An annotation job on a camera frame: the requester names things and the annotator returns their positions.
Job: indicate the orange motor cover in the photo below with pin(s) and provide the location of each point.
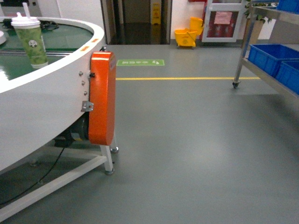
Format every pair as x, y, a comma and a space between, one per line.
102, 95

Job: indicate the yellow wet floor sign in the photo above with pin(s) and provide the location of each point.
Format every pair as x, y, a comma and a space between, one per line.
156, 13

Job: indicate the yellow mop bucket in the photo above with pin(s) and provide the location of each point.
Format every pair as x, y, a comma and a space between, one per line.
187, 37

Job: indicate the white round conveyor table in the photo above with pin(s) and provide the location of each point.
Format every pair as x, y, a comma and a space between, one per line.
44, 115

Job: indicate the steel shelf cart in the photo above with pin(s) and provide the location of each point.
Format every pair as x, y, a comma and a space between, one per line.
288, 12

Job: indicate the green paper cup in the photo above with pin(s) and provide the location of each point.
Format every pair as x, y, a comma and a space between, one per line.
28, 29

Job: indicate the blue bin on cart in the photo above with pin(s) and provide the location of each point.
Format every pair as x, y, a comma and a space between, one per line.
268, 57
288, 75

